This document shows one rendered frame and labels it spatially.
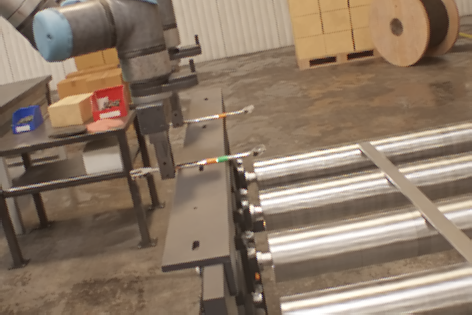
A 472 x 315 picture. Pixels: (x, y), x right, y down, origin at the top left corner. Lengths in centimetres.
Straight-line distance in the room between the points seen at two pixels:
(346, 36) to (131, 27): 772
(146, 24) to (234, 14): 1025
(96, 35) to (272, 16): 1035
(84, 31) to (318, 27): 770
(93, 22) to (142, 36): 9
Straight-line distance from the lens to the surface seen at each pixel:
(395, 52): 801
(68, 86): 727
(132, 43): 109
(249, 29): 1137
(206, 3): 1132
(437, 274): 120
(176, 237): 88
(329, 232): 142
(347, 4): 869
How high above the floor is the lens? 151
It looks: 15 degrees down
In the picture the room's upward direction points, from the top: 11 degrees counter-clockwise
